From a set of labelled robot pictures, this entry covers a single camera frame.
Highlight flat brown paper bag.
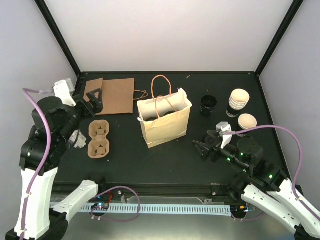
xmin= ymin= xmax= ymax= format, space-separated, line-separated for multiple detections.
xmin=83 ymin=78 xmax=103 ymax=102

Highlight black coffee cup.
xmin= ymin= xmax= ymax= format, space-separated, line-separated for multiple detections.
xmin=200 ymin=95 xmax=218 ymax=117

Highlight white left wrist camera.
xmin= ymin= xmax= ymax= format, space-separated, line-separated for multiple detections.
xmin=53 ymin=78 xmax=76 ymax=107

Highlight brown paper bag with handles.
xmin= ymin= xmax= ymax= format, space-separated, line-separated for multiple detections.
xmin=97 ymin=78 xmax=149 ymax=115

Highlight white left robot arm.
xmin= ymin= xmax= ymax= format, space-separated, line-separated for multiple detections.
xmin=5 ymin=88 xmax=108 ymax=240

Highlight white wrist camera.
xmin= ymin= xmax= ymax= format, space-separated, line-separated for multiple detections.
xmin=53 ymin=78 xmax=76 ymax=107
xmin=216 ymin=121 xmax=233 ymax=149

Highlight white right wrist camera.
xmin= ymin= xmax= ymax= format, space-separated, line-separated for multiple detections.
xmin=216 ymin=121 xmax=233 ymax=149

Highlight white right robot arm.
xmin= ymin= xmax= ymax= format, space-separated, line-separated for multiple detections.
xmin=192 ymin=130 xmax=320 ymax=240

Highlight white stirrers in holder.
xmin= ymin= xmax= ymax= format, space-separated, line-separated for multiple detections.
xmin=67 ymin=130 xmax=87 ymax=150

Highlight stack of white paper cups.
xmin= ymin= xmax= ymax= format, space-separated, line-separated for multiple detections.
xmin=226 ymin=88 xmax=250 ymax=118

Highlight white slotted cable duct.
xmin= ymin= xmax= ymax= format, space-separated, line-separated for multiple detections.
xmin=49 ymin=201 xmax=231 ymax=217

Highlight cream paper bag with handles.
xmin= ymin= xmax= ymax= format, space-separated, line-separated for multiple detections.
xmin=137 ymin=75 xmax=193 ymax=149

